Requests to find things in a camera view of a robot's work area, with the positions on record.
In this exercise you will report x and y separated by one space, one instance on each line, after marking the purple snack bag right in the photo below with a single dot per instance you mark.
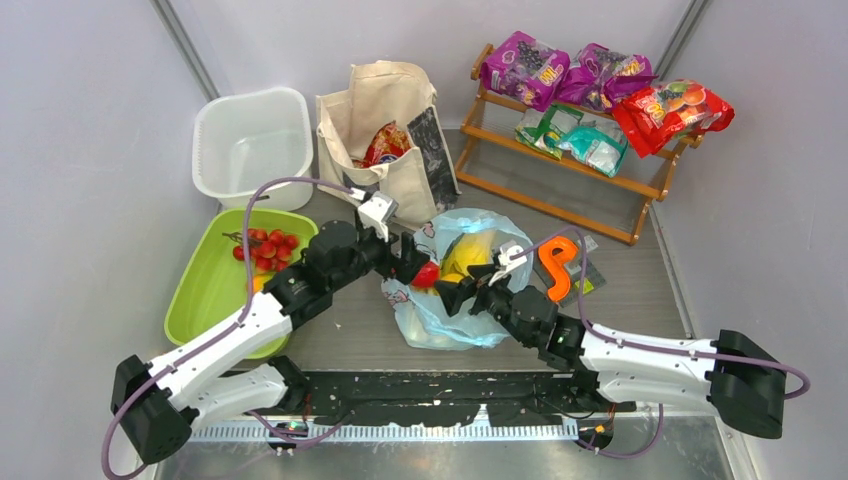
599 78

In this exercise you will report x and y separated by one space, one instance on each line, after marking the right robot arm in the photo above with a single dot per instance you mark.
731 377

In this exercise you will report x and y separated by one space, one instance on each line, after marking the blue plastic grocery bag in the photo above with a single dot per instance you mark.
420 314

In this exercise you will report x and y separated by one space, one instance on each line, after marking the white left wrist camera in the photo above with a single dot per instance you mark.
375 211

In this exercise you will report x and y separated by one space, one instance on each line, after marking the purple snack bag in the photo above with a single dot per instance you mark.
526 70
599 78

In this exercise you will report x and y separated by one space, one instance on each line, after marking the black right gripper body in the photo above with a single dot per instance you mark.
497 301

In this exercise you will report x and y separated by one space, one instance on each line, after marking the teal snack bag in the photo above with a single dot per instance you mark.
600 145

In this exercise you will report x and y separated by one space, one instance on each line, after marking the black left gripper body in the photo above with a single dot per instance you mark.
372 254

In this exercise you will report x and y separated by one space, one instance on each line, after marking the red fruit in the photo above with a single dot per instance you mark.
427 276

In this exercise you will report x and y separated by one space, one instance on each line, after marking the red fruit candy bag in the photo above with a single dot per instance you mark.
654 115

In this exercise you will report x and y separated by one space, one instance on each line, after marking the green orange mango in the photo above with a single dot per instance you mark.
258 282

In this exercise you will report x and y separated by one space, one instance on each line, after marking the purple snack bag left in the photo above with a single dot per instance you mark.
526 70

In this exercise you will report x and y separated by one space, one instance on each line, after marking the wooden rack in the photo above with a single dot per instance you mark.
490 158

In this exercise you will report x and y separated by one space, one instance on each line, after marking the orange toy piece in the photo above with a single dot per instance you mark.
554 255

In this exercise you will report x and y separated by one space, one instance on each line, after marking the green white snack bag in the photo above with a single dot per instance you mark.
546 132

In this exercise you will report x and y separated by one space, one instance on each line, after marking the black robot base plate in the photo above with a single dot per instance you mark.
442 399

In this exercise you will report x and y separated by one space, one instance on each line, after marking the green plastic tray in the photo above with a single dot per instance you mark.
213 285

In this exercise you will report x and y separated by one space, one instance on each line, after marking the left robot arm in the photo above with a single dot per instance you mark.
158 404

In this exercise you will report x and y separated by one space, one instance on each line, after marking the canvas tote bag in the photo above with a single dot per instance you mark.
386 93

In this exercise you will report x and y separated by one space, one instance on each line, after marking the white plastic basket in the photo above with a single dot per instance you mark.
243 141

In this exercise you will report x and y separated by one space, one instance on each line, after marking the red lychee bunch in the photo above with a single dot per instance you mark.
269 251

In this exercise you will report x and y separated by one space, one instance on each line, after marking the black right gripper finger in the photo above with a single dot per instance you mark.
454 294
482 272

